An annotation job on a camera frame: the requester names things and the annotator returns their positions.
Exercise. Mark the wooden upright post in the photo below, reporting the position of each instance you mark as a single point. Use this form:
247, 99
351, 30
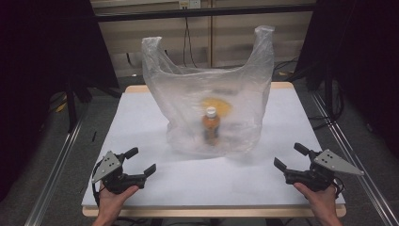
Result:
210, 34

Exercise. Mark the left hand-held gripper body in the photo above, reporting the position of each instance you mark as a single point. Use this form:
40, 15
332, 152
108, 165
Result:
109, 164

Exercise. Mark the black curtain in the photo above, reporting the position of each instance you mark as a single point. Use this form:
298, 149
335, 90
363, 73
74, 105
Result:
47, 47
360, 47

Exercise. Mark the small black stick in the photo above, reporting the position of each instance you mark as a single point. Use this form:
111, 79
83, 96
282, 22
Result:
94, 136

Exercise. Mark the person's left hand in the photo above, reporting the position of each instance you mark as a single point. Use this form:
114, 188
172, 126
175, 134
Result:
111, 202

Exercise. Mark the person's right hand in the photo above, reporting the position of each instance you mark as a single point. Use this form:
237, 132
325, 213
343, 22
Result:
324, 201

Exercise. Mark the orange drink bottle white cap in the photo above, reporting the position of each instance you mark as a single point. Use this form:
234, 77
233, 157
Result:
210, 127

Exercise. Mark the white wall socket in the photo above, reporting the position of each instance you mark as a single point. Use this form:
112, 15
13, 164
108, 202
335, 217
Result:
189, 3

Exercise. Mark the black horizontal bar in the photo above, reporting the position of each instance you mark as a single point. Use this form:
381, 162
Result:
156, 14

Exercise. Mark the black metal stand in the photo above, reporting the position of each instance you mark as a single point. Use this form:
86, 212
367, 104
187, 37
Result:
71, 106
328, 91

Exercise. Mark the yellow round item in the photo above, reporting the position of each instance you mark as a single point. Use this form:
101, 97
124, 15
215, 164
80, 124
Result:
222, 106

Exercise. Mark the clear plastic bag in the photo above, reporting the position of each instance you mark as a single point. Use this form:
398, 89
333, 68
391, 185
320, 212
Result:
182, 91

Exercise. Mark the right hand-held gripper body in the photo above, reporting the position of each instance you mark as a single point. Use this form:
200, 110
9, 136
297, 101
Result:
332, 163

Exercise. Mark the aluminium rail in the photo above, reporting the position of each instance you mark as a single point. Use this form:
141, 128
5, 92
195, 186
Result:
354, 150
53, 175

